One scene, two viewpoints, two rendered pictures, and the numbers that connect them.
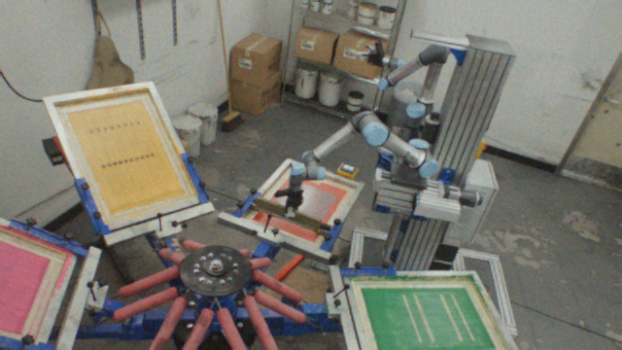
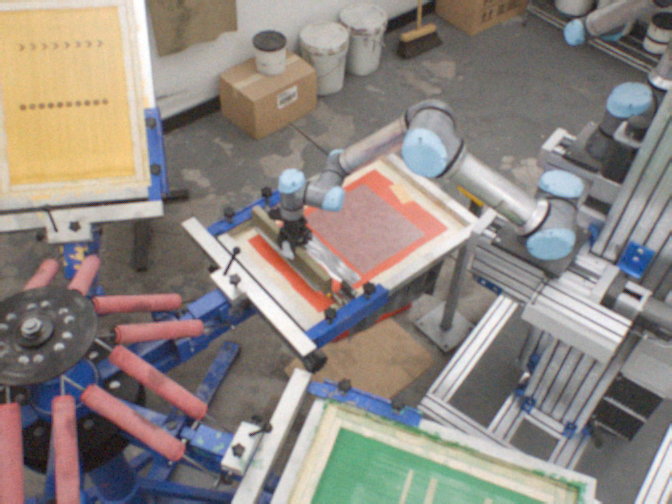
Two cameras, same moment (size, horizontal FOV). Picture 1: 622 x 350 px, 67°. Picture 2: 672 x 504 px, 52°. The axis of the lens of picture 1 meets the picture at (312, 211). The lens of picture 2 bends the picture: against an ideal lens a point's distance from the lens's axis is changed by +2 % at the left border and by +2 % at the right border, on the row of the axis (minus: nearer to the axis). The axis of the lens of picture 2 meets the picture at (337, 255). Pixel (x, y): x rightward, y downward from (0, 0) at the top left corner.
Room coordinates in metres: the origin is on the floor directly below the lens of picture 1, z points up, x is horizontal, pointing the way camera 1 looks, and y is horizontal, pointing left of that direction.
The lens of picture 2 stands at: (0.96, -0.79, 2.77)
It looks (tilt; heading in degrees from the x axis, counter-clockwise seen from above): 49 degrees down; 33
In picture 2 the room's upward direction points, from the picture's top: 2 degrees clockwise
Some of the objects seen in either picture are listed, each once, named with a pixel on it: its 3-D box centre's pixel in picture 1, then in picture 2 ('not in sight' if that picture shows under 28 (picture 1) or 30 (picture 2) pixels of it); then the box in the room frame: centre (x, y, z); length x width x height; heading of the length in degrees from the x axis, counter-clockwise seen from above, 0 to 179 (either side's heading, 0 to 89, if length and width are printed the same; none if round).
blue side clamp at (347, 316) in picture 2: (330, 238); (349, 314); (2.07, -0.13, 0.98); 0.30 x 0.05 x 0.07; 164
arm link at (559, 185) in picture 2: (417, 151); (556, 197); (2.47, -0.55, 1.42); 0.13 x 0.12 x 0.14; 18
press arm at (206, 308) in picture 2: (263, 250); (215, 303); (1.84, 0.22, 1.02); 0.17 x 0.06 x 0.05; 164
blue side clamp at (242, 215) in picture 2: (246, 207); (249, 216); (2.22, 0.40, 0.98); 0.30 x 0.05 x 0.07; 164
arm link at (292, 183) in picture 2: (296, 173); (292, 189); (2.12, 0.12, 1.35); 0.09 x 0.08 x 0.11; 108
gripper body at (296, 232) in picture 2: (294, 196); (294, 227); (2.12, 0.11, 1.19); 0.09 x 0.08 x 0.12; 74
